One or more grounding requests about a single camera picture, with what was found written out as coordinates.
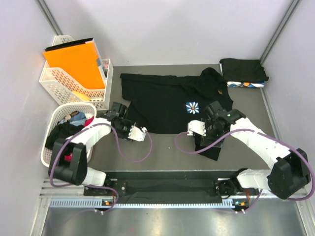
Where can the black folder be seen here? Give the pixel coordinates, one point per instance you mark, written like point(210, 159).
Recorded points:
point(69, 44)

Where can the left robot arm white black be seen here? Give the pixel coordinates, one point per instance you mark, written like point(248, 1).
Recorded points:
point(69, 155)

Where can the aluminium frame rail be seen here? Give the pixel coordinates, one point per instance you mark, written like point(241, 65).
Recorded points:
point(105, 198)

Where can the blue garment in basket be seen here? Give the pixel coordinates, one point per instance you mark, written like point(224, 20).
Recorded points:
point(75, 118)

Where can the white oval laundry basket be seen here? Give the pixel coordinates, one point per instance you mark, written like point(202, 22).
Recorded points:
point(59, 113)

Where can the red garment in basket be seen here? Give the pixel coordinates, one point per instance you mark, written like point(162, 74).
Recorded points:
point(88, 121)

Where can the folded black t shirt stack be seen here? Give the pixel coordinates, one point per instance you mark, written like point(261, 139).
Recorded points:
point(248, 71)

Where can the orange folder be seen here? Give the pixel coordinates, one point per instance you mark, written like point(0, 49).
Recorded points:
point(82, 62)

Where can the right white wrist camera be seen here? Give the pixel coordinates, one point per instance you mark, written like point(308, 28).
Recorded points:
point(196, 127)

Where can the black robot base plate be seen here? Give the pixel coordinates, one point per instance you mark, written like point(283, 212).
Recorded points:
point(173, 187)

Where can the white perforated file organizer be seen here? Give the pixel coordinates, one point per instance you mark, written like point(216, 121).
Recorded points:
point(60, 84)

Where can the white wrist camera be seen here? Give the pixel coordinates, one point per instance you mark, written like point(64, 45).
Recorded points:
point(196, 127)
point(137, 134)

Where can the black garment in basket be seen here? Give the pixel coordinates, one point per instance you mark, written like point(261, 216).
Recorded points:
point(64, 130)

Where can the black t shirt flower print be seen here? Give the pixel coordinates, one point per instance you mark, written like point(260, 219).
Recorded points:
point(166, 104)

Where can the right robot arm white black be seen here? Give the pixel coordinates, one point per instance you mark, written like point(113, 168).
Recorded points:
point(287, 171)

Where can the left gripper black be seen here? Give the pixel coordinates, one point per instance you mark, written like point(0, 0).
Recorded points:
point(125, 136)

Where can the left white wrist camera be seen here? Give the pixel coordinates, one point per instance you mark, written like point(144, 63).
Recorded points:
point(137, 134)

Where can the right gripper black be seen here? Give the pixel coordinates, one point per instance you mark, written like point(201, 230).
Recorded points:
point(207, 140)

